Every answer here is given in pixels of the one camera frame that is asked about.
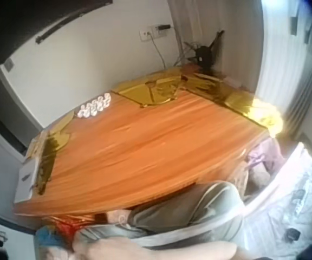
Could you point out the round gold cake board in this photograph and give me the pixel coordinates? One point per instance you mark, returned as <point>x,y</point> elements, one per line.
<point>150,89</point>
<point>59,132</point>

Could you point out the group of small white cups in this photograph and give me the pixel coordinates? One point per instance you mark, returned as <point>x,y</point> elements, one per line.
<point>95,106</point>

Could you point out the white radiator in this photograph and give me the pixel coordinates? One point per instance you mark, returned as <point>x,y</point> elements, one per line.
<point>303,103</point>

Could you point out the black wall rail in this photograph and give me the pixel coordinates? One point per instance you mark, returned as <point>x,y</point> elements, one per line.
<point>72,20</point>

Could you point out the white flat box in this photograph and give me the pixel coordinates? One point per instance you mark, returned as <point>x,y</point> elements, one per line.
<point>27,181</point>

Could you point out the red bag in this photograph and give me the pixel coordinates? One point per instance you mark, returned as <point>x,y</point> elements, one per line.
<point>66,226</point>

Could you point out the bed with white bedding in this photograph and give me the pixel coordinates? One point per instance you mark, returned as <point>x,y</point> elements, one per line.
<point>288,200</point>

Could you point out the person's legs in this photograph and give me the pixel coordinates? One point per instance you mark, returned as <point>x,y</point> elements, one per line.
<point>172,208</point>

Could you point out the blue cloth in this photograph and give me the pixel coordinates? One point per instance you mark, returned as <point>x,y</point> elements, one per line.
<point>51,242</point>

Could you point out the square gold cake board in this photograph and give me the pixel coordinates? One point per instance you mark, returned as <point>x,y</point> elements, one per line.
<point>249,108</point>

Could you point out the person's right hand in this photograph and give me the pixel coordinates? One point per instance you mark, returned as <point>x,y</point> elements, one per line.
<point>87,249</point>

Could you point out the black folding stand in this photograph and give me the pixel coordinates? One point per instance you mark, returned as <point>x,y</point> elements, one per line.
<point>206,52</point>

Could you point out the grey wall switch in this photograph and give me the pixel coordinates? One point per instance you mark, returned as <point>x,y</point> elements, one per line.
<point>9,64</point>

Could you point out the pink cloth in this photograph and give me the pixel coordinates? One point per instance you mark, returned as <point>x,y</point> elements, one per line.
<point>264,158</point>

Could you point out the small black device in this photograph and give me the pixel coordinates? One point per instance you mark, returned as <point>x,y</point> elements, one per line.
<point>293,234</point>

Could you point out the person's right fingers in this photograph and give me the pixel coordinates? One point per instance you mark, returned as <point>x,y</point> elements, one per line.
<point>78,246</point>

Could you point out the white wall socket with plug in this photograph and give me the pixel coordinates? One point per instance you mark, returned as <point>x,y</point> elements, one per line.
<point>162,29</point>

